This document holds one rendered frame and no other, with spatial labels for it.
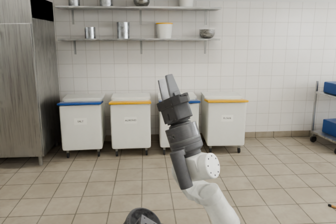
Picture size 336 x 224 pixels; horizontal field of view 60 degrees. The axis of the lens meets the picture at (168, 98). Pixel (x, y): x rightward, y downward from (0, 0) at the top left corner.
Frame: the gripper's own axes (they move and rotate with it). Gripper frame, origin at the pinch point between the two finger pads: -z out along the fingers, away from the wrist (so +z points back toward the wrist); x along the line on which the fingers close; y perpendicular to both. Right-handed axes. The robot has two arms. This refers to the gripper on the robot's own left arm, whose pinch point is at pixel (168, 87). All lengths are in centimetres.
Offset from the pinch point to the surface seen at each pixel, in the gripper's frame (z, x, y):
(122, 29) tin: -128, -285, -120
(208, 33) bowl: -90, -240, -223
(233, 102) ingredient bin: 12, -231, -218
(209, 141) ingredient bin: 52, -263, -185
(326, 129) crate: 92, -213, -354
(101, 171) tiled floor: 43, -289, -41
